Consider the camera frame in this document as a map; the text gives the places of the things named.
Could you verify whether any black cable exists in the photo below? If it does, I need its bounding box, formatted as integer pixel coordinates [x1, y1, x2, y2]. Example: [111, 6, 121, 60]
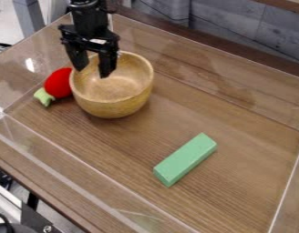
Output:
[0, 211, 16, 233]

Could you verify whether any light wooden bowl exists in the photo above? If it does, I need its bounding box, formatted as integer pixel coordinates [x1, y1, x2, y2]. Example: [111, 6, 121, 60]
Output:
[70, 51, 155, 118]

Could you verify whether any green rectangular block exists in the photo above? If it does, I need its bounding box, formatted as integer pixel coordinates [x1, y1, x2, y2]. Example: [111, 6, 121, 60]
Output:
[154, 133, 218, 187]

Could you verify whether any red plush fruit green stem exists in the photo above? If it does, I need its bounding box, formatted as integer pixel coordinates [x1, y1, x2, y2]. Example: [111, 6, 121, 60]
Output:
[34, 67, 73, 107]

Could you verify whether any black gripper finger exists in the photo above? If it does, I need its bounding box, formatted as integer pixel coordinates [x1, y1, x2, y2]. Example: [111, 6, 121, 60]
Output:
[99, 52, 118, 78]
[66, 44, 89, 71]

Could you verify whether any black metal bracket with bolt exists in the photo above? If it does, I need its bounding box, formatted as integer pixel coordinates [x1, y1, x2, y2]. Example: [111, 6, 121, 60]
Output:
[20, 204, 63, 233]

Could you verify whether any clear acrylic tray enclosure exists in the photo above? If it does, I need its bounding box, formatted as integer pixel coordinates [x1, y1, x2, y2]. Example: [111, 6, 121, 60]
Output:
[0, 16, 299, 233]

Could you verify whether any grey table leg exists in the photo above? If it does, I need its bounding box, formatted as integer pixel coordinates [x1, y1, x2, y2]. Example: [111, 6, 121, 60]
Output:
[12, 0, 46, 37]

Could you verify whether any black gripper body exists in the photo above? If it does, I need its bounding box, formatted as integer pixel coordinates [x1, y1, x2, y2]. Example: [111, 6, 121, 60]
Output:
[59, 0, 119, 56]

